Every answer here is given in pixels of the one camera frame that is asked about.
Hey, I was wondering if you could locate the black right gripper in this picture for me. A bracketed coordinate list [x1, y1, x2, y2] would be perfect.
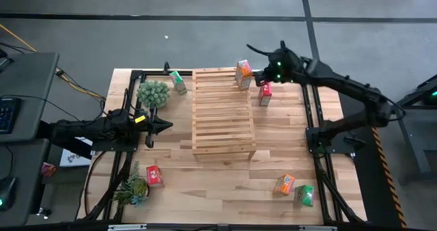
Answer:
[255, 41, 305, 87]

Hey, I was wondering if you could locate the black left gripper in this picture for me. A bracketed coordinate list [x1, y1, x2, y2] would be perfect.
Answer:
[135, 106, 173, 148]

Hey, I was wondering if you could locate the orange cereal box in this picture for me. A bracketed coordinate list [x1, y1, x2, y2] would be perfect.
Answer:
[234, 59, 254, 91]
[272, 173, 296, 197]

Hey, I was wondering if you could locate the red cereal box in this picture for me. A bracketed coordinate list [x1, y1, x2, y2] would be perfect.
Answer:
[257, 82, 273, 107]
[145, 165, 165, 189]

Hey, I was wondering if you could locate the green cereal box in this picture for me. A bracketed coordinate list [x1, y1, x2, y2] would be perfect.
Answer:
[293, 184, 315, 208]
[169, 70, 188, 96]

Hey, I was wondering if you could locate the wooden slatted shelf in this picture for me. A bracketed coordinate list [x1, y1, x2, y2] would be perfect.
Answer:
[191, 66, 257, 163]

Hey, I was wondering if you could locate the round green plant in pot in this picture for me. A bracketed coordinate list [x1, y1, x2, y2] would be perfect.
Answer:
[136, 79, 171, 110]

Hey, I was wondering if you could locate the spiky succulent plant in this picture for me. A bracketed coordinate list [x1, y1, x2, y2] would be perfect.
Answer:
[112, 161, 150, 208]

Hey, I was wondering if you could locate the white printed box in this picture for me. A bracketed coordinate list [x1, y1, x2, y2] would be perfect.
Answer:
[59, 137, 94, 168]

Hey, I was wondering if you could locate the small pink object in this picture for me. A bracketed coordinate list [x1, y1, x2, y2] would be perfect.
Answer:
[40, 161, 57, 178]

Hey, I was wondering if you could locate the grey desk with keyboard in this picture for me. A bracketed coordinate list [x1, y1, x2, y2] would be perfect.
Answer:
[0, 52, 60, 143]

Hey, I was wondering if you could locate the grey desk with mouse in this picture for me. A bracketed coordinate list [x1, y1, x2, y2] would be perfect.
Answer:
[0, 138, 51, 227]

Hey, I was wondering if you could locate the black keyboard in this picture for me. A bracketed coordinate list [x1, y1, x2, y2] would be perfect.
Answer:
[0, 97, 21, 135]

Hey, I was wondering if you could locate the black mat with striped edge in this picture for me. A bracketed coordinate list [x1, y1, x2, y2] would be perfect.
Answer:
[339, 85, 408, 228]

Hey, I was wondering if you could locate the black stand with green lights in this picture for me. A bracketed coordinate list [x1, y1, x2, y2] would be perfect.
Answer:
[395, 74, 437, 186]

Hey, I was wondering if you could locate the black computer mouse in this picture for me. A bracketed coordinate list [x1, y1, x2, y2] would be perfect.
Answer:
[0, 176, 17, 212]

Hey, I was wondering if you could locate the black aluminium table frame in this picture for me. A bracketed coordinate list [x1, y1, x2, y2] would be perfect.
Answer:
[76, 62, 368, 225]

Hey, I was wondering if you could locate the silver metal bracket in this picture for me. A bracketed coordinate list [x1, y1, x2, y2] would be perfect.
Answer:
[298, 225, 338, 231]
[107, 223, 147, 231]

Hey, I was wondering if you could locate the yellow cable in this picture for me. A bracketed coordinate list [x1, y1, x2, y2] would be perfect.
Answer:
[0, 23, 107, 100]

